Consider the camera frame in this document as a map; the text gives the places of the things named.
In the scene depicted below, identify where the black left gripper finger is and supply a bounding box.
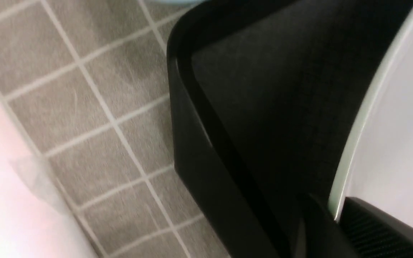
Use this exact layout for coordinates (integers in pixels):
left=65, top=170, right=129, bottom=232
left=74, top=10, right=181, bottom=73
left=299, top=195, right=413, bottom=258

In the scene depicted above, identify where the large white rice plate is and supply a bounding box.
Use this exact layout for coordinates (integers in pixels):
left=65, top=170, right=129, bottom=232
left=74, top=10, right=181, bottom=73
left=328, top=8, right=413, bottom=228

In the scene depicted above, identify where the black serving tray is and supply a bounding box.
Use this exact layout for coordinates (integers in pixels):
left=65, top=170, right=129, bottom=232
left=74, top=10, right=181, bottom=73
left=167, top=0, right=413, bottom=258

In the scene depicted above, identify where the grey checked tablecloth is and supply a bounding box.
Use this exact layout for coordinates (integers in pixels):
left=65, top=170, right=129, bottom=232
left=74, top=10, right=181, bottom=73
left=0, top=0, right=229, bottom=258

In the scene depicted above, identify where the large white plastic tub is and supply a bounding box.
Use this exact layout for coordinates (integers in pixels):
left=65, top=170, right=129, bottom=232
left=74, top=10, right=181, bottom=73
left=0, top=95, right=97, bottom=258

